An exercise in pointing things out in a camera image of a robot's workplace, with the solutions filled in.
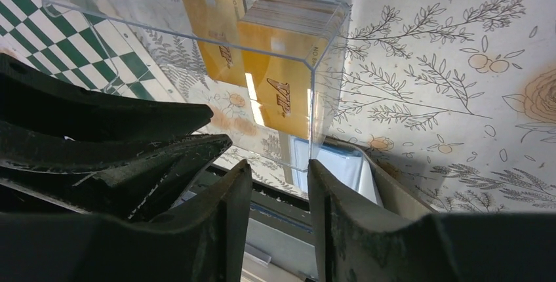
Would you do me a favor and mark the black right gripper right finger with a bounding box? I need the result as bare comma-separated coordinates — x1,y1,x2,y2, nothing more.
308,159,555,281

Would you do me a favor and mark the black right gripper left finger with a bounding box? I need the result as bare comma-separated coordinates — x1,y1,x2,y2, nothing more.
1,160,252,281

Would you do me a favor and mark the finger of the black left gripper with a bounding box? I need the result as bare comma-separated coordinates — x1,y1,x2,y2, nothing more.
1,122,231,222
1,54,213,142

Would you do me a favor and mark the grey card holder wallet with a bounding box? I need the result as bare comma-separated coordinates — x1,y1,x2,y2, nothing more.
316,139,435,230

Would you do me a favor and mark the clear acrylic card box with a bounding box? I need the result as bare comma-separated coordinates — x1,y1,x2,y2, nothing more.
43,0,349,171

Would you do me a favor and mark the gold VIP card stack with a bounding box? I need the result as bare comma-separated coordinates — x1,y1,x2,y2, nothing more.
237,0,348,140

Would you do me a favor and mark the green white chessboard mat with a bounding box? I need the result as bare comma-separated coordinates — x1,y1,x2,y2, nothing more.
1,0,183,102

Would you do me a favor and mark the floral patterned table mat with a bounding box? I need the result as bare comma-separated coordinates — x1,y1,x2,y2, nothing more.
82,0,556,215

